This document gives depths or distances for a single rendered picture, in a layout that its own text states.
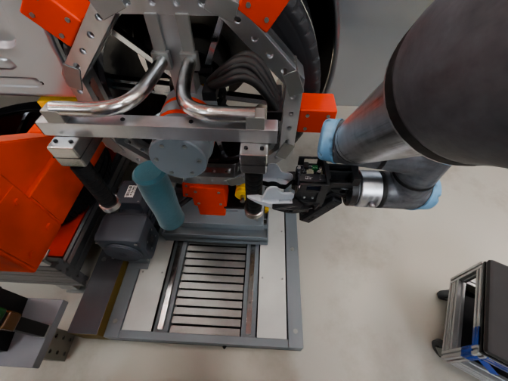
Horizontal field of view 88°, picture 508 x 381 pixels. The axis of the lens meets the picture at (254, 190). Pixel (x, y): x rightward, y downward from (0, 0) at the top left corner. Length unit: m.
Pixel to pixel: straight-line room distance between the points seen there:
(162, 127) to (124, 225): 0.67
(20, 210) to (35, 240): 0.10
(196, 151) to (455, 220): 1.56
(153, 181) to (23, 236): 0.39
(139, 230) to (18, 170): 0.39
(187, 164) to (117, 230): 0.56
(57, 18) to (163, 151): 0.31
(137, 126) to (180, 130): 0.07
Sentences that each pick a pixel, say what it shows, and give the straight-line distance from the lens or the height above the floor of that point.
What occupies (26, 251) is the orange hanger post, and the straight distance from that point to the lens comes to 0.97.
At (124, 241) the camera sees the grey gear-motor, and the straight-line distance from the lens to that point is 1.08.
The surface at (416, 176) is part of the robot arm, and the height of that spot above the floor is 0.93.
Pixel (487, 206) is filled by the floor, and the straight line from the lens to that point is 2.04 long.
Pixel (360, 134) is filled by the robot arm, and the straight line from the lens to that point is 0.29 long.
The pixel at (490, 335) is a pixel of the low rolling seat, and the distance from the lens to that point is 1.20.
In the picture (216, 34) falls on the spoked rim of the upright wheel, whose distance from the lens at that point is 0.71.
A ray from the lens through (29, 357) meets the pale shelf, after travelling 1.02.
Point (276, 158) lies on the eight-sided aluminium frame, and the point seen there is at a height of 0.71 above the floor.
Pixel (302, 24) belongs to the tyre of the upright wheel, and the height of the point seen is 1.04.
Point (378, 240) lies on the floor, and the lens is 1.56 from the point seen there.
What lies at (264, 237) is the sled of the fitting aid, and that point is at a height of 0.17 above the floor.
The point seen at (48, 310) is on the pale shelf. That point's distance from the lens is 1.03.
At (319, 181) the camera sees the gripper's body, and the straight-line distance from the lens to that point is 0.50.
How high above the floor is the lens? 1.27
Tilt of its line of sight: 53 degrees down
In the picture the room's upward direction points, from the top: straight up
